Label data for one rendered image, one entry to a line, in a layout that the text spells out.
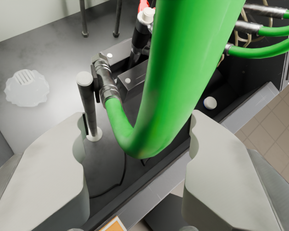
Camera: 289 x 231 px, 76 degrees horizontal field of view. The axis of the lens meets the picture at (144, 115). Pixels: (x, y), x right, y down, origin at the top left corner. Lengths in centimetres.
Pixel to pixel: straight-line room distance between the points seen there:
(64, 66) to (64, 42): 8
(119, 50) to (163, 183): 28
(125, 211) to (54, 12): 54
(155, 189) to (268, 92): 39
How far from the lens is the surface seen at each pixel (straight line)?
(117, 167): 49
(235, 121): 49
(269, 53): 30
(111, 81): 19
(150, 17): 30
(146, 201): 38
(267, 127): 196
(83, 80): 19
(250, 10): 48
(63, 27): 64
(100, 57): 24
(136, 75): 39
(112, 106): 16
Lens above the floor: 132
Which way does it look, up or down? 70 degrees down
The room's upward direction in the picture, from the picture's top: 40 degrees clockwise
